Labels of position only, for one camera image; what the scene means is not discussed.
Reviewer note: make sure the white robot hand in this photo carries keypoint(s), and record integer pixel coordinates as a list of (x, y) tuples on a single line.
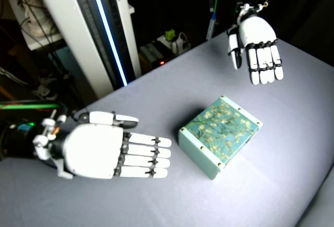
[(91, 151), (254, 30)]

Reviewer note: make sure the teal box with blossom print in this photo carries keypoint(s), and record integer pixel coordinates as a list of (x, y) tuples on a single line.
[(221, 130)]

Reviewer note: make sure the white power strip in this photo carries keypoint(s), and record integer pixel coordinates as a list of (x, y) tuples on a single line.
[(180, 43)]

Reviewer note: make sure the grey table cloth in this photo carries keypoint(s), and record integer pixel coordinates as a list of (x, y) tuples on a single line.
[(156, 201)]

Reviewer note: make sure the yellow-green plug adapter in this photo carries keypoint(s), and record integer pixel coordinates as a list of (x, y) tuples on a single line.
[(170, 35)]

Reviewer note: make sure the black device with red light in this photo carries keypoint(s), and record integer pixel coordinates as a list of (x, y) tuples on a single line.
[(152, 54)]

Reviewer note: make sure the white column with blue light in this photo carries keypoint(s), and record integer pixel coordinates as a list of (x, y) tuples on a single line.
[(78, 28)]

